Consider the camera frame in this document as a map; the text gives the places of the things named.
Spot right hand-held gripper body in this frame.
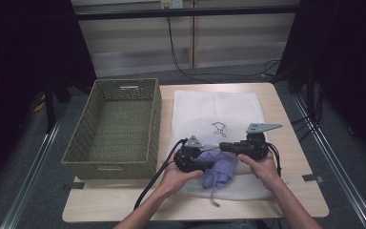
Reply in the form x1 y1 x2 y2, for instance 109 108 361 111
234 122 284 162

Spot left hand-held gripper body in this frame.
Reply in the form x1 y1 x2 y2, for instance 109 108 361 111
173 135 217 174

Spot purple garment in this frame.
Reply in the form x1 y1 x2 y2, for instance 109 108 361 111
195 149 240 208

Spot white mesh laundry bag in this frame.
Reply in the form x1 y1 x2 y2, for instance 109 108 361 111
166 90 290 202

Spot green woven basket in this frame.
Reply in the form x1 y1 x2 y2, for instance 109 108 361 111
61 77 162 181

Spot person's left hand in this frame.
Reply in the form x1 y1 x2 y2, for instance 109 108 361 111
156 154 204 199

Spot person's right hand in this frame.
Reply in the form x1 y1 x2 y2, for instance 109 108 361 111
236 149 288 193

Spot dark tape piece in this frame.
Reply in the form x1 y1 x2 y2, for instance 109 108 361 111
301 173 325 184
63 181 86 192

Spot person's clothing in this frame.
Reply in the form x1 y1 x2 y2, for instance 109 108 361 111
152 219 261 229

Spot dark curtain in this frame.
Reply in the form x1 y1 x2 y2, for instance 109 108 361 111
275 0 366 166
0 0 97 195

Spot black horizontal bar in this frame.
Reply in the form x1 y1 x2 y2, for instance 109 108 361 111
75 5 301 21

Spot white power outlet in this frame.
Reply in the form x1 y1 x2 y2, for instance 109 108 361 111
159 0 185 10

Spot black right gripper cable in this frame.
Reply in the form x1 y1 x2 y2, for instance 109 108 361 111
266 142 283 177

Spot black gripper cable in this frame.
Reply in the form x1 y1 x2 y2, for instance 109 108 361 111
132 137 189 212
266 142 283 177

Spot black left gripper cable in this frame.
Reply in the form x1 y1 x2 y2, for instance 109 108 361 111
132 137 189 212

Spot black floor cables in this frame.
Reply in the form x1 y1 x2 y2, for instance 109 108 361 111
289 85 325 142

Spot metal floor rail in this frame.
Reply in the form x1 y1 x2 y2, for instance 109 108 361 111
0 104 67 229
291 93 366 229

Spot black wall cable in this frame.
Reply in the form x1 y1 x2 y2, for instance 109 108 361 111
166 16 282 84

